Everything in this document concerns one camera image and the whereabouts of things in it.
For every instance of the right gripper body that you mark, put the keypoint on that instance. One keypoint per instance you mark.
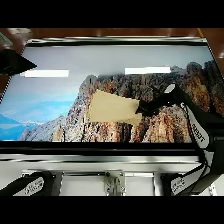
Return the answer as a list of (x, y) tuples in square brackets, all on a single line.
[(151, 107)]

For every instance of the beige garment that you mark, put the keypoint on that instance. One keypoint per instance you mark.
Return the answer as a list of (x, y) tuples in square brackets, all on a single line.
[(111, 107)]

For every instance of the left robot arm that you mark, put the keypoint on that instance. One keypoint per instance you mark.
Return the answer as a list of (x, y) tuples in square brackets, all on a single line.
[(28, 185)]

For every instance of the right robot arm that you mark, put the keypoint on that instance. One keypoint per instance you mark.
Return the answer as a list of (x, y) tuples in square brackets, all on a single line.
[(206, 133)]

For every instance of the silver frame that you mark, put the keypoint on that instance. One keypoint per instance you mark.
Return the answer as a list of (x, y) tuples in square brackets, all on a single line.
[(100, 163)]

